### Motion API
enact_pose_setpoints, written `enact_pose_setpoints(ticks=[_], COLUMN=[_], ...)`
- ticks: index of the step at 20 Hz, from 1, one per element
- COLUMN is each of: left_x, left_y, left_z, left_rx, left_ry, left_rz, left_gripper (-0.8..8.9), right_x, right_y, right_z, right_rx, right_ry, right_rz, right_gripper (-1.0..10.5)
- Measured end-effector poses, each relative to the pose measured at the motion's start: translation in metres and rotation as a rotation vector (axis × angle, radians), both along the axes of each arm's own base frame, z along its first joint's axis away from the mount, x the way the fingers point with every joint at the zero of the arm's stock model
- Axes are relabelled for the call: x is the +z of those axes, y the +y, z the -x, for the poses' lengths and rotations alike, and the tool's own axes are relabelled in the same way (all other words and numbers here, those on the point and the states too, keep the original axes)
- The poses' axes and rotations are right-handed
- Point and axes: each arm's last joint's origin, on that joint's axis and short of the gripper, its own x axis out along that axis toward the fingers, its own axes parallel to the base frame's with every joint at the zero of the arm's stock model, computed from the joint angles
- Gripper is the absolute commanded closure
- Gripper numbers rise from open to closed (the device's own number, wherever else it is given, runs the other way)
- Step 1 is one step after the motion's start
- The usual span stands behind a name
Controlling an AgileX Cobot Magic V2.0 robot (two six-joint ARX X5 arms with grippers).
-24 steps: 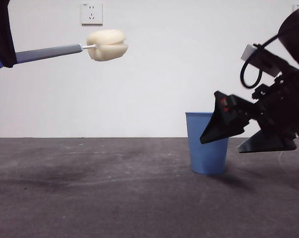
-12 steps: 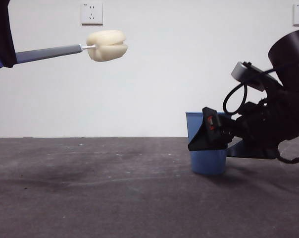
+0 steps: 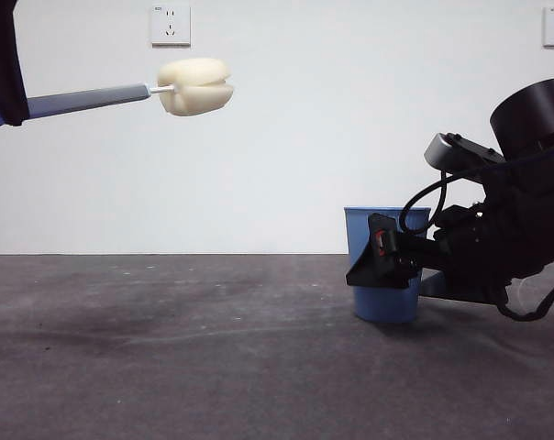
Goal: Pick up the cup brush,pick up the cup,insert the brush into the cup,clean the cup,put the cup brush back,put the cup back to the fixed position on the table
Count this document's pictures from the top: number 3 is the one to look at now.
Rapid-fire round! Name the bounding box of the blue ribbed plastic cup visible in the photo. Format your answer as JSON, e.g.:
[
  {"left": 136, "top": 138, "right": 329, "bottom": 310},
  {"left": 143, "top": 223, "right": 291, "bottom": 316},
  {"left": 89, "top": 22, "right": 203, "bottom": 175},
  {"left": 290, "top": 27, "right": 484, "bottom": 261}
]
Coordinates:
[{"left": 343, "top": 205, "right": 432, "bottom": 325}]

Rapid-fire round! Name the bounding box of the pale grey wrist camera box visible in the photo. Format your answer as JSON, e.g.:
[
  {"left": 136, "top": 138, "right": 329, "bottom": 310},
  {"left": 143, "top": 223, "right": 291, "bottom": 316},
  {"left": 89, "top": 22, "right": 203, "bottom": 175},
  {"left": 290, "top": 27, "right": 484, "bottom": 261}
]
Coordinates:
[{"left": 423, "top": 132, "right": 505, "bottom": 173}]

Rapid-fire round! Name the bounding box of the grey-handled sponge cup brush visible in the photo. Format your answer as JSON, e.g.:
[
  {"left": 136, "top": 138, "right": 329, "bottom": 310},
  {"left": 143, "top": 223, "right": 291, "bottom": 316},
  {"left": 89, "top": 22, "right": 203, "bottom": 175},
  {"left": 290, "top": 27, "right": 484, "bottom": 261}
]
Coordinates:
[{"left": 0, "top": 57, "right": 236, "bottom": 128}]

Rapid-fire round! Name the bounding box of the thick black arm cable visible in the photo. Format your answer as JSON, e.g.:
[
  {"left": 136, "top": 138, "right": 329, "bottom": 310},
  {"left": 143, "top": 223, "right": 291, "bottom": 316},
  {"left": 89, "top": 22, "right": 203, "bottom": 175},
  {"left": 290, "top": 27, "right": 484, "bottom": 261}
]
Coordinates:
[{"left": 496, "top": 269, "right": 554, "bottom": 322}]

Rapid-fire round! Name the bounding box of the thin black camera cable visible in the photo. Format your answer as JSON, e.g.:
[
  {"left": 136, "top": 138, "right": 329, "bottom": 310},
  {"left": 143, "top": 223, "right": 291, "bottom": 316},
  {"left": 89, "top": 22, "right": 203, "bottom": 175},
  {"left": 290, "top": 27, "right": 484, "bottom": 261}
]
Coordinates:
[{"left": 397, "top": 170, "right": 484, "bottom": 236}]

